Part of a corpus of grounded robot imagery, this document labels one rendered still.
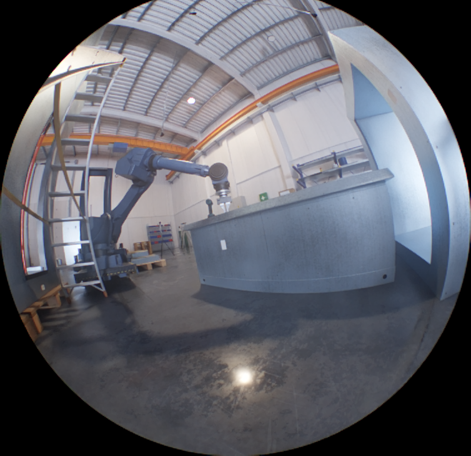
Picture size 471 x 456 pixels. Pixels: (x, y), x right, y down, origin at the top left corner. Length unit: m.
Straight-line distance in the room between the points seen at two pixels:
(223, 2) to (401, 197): 7.69
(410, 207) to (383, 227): 0.90
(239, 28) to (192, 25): 1.83
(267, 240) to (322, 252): 0.37
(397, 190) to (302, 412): 1.72
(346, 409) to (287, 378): 0.23
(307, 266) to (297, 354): 0.55
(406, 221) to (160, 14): 8.54
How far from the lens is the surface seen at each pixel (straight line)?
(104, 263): 2.13
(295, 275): 0.99
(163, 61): 8.19
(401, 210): 1.76
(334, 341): 0.67
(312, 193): 0.84
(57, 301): 2.02
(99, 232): 2.04
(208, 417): 0.54
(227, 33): 7.77
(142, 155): 1.74
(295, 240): 0.93
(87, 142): 1.60
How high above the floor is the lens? 0.49
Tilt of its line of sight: 4 degrees up
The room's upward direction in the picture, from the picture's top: 11 degrees counter-clockwise
